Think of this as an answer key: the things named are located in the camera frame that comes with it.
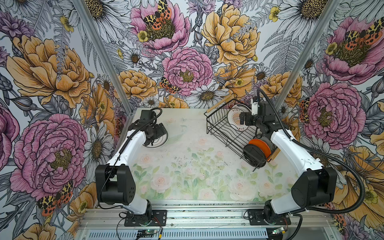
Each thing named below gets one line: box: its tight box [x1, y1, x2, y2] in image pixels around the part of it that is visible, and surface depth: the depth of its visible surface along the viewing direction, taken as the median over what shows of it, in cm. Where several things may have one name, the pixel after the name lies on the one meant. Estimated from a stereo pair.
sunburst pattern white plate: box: [227, 108, 249, 132], surface depth 110 cm
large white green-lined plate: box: [143, 132, 169, 149], surface depth 102 cm
